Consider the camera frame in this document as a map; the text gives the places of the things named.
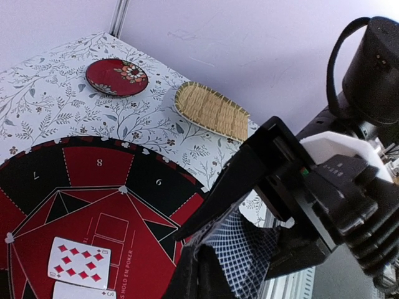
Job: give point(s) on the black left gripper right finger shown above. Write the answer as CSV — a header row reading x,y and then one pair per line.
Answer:
x,y
211,280

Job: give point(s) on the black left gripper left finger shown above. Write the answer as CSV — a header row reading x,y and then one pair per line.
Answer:
x,y
183,284

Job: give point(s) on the round red black poker mat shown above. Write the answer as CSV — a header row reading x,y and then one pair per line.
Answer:
x,y
105,193

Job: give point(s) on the right aluminium frame post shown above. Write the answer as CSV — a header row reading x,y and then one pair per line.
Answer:
x,y
118,18

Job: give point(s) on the red floral round plate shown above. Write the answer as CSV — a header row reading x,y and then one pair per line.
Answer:
x,y
117,77

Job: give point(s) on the blue backed card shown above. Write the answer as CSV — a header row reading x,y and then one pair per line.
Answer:
x,y
244,252

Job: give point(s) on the woven bamboo tray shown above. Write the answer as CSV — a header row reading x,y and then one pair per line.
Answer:
x,y
211,110

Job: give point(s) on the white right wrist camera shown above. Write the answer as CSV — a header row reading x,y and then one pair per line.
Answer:
x,y
357,195

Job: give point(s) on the floral table cloth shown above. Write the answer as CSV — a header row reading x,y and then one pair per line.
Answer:
x,y
48,98

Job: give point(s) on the five of diamonds card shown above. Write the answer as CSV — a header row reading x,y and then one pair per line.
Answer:
x,y
68,291

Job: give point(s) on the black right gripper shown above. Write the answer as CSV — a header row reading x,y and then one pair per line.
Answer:
x,y
276,166

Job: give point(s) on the ten of diamonds card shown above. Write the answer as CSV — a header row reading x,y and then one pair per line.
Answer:
x,y
79,264

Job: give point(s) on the blue playing card deck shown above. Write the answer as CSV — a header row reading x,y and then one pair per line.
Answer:
x,y
207,231

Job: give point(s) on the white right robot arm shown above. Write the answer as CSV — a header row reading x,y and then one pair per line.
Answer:
x,y
362,88

